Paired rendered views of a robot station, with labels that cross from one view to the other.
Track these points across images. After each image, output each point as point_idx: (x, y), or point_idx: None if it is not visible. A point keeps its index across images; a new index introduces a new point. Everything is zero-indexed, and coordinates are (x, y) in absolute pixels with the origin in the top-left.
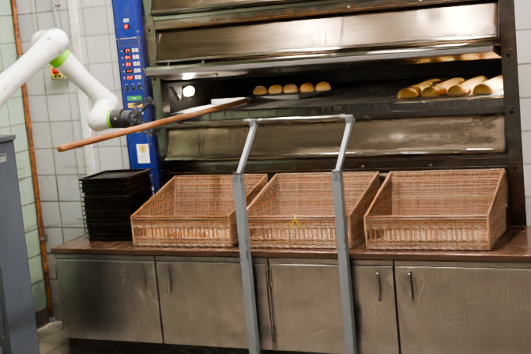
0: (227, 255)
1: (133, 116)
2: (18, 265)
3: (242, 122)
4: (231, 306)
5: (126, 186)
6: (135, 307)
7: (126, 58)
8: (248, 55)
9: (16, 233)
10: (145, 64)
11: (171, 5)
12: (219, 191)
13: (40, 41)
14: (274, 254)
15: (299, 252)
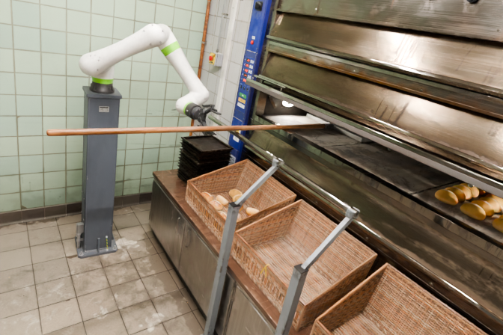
0: (215, 254)
1: (199, 114)
2: (104, 182)
3: (269, 158)
4: (209, 288)
5: (198, 157)
6: (173, 238)
7: (245, 65)
8: (314, 98)
9: (108, 161)
10: (255, 74)
11: (281, 36)
12: (264, 186)
13: (138, 31)
14: (240, 283)
15: (254, 298)
